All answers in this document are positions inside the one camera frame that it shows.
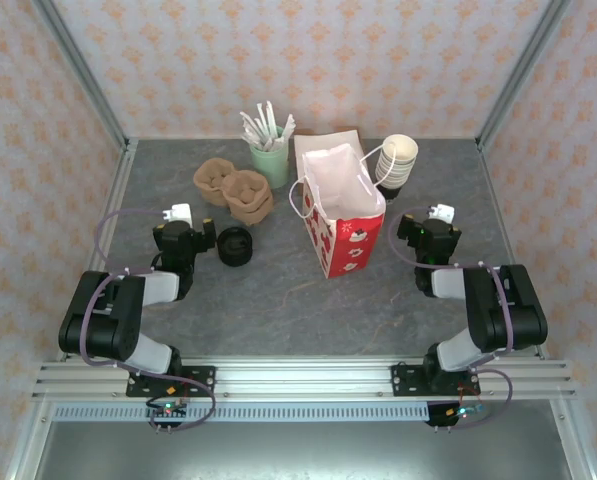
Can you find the red white paper gift bag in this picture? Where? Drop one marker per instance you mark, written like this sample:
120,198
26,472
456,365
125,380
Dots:
348,245

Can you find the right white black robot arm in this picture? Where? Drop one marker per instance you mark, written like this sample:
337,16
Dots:
503,320

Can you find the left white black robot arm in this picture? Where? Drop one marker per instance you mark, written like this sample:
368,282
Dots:
103,320

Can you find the stack of black cup lids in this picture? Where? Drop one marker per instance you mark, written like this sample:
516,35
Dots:
235,261

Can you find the stack of paper cups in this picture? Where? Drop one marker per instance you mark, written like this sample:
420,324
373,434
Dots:
390,175

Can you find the mint green straw holder cup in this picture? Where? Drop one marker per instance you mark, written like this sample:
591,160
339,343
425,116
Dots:
270,167

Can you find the stack of white paper napkins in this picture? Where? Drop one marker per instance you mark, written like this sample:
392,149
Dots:
323,140

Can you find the small circuit board with LED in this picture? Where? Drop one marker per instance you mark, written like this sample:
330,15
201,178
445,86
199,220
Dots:
458,412
168,407

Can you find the grey metal sheet panel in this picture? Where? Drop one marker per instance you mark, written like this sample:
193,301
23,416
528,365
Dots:
298,450

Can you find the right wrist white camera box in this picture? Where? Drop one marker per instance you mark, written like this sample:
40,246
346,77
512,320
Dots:
443,212

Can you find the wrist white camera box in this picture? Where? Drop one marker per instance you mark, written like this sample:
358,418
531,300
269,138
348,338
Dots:
443,212
180,212

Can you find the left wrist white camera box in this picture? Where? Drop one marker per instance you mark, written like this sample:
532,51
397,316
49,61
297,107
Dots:
180,212

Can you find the aluminium table side rail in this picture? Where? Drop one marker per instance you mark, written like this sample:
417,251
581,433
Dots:
113,200
498,200

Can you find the aluminium frame post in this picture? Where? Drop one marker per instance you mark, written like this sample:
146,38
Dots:
83,75
520,75

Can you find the wide aluminium mounting rail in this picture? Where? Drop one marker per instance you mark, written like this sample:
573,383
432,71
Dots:
303,380

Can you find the aluminium lower frame bar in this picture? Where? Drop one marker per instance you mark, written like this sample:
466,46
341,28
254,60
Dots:
28,440
570,440

